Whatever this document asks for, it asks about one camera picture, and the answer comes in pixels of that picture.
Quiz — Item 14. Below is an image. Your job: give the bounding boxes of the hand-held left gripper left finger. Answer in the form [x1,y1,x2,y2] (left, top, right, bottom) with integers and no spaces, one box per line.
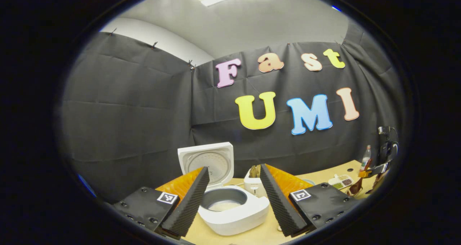
[113,166,210,238]

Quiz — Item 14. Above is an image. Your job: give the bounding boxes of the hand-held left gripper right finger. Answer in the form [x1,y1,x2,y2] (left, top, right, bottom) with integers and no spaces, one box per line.
[259,163,361,238]

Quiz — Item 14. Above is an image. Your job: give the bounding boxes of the white rice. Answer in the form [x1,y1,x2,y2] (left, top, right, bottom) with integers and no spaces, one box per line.
[208,201,242,212]

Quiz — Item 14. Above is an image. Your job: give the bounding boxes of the white rice cooker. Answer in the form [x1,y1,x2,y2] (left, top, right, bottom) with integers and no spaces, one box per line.
[177,142,270,236]

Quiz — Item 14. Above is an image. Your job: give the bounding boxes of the clear plastic water bottle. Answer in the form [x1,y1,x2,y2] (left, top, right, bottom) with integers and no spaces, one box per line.
[360,145,371,172]

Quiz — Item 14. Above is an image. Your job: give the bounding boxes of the white divided bean dish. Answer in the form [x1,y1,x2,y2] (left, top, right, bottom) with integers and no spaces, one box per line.
[328,174,354,190]

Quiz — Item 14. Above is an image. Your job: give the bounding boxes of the white toaster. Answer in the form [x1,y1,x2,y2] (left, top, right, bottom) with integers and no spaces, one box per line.
[244,168,268,198]

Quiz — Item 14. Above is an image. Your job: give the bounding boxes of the black backdrop cloth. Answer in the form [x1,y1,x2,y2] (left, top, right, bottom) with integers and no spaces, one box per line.
[59,22,404,202]

